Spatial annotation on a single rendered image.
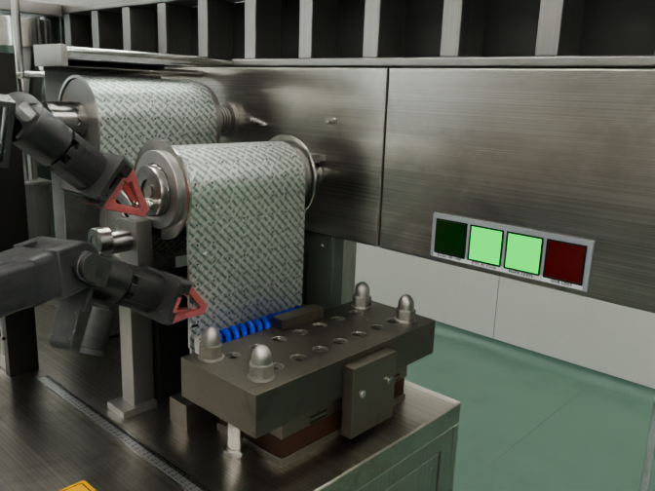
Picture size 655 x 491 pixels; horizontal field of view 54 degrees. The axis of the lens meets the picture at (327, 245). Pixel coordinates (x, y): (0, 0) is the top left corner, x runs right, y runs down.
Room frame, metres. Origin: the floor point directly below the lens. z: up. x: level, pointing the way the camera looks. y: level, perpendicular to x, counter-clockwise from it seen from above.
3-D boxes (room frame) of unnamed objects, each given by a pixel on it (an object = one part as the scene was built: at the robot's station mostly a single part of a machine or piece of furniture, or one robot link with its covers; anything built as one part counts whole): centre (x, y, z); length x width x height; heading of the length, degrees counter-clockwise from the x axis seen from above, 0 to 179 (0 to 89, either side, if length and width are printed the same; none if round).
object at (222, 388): (0.92, 0.01, 1.00); 0.40 x 0.16 x 0.06; 138
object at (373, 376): (0.87, -0.07, 0.97); 0.10 x 0.03 x 0.11; 138
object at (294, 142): (1.11, 0.08, 1.25); 0.15 x 0.01 x 0.15; 48
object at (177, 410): (0.97, 0.12, 0.92); 0.28 x 0.04 x 0.04; 138
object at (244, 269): (0.97, 0.12, 1.11); 0.23 x 0.01 x 0.18; 138
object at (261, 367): (0.77, 0.08, 1.05); 0.04 x 0.04 x 0.04
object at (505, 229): (0.90, -0.26, 1.18); 0.25 x 0.01 x 0.07; 48
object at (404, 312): (1.01, -0.13, 1.05); 0.04 x 0.04 x 0.04
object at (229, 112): (1.31, 0.24, 1.34); 0.07 x 0.07 x 0.07; 48
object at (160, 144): (0.93, 0.25, 1.25); 0.15 x 0.01 x 0.15; 48
